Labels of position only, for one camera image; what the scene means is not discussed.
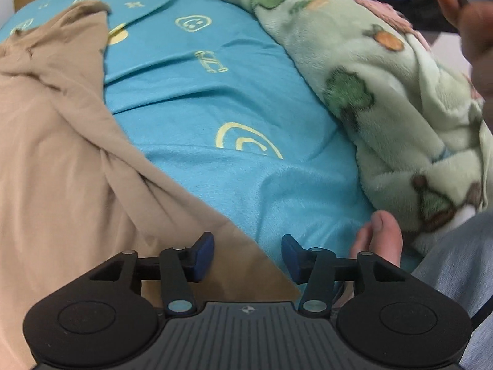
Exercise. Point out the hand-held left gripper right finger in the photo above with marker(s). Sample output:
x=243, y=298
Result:
x=290, y=258

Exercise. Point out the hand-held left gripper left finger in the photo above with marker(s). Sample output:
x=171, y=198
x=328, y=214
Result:
x=203, y=256

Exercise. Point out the tan printed shirt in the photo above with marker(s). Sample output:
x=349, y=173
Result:
x=57, y=162

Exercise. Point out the person's right hand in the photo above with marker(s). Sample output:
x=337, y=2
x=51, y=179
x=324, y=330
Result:
x=479, y=34

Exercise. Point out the person's bare foot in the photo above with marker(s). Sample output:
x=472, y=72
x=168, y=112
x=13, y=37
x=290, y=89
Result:
x=379, y=239

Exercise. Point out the green printed fleece blanket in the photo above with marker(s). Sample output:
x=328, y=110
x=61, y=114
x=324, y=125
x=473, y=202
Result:
x=366, y=84

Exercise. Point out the teal printed bed sheet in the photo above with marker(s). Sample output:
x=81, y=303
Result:
x=192, y=100

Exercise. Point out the person's light blue pants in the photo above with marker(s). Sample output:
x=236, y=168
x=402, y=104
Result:
x=454, y=262

